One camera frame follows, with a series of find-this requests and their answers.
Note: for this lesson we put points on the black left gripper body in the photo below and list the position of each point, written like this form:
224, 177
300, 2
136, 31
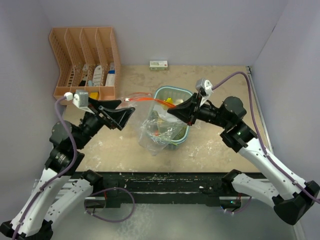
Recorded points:
94, 121

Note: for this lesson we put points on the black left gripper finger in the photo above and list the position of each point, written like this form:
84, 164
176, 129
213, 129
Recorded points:
107, 104
120, 117

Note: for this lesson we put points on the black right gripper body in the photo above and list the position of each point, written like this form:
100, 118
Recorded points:
196, 102

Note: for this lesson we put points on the clear zip bag orange zipper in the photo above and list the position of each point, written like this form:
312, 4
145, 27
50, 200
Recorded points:
141, 101

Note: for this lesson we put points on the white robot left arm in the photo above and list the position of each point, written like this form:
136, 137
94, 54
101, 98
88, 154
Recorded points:
42, 213

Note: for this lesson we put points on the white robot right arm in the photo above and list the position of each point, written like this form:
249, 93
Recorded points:
289, 195

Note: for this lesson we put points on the yellow block in organizer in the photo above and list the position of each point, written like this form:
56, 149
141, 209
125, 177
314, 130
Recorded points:
94, 95

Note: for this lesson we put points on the white blue box in organizer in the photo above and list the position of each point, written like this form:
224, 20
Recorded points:
111, 76

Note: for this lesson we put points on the yellow banana bunch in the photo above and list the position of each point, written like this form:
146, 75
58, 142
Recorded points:
168, 103

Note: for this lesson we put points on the white bottle in organizer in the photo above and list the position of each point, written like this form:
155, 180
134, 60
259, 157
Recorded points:
97, 76

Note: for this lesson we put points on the light blue plastic basket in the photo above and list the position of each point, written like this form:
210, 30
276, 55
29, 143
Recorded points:
183, 95

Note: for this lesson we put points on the pink plastic file organizer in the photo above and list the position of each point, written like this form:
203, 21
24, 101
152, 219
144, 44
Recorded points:
78, 50

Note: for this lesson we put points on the small green white box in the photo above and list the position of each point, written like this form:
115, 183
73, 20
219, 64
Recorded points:
158, 65

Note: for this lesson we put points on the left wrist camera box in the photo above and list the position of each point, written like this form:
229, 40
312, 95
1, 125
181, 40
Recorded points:
80, 99

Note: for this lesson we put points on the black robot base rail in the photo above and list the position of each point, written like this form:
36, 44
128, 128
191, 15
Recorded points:
162, 188

